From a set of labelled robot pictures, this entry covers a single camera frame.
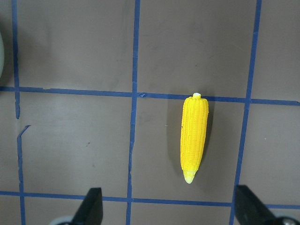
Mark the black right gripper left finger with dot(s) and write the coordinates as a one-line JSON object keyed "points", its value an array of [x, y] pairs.
{"points": [[90, 211]]}

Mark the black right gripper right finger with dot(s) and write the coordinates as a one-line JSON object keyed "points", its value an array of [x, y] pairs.
{"points": [[250, 210]]}

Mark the yellow corn cob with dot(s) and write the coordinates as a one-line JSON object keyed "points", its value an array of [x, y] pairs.
{"points": [[193, 134]]}

